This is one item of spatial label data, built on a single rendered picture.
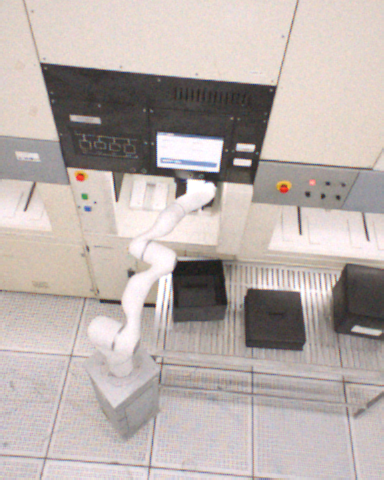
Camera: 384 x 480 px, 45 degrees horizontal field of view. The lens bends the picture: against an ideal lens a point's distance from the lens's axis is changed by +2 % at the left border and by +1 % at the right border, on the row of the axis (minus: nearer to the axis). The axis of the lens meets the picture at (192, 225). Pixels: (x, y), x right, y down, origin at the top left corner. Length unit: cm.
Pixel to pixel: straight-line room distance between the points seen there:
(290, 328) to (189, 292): 57
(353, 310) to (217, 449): 124
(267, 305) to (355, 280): 46
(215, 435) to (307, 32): 231
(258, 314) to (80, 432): 135
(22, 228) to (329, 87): 180
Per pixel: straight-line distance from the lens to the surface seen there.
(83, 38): 178
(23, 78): 197
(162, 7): 167
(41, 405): 321
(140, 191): 277
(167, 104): 188
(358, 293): 245
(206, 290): 255
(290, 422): 319
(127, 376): 236
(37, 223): 278
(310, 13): 169
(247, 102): 186
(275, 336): 239
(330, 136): 202
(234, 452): 309
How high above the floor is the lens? 301
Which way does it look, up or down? 54 degrees down
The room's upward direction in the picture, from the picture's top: 5 degrees clockwise
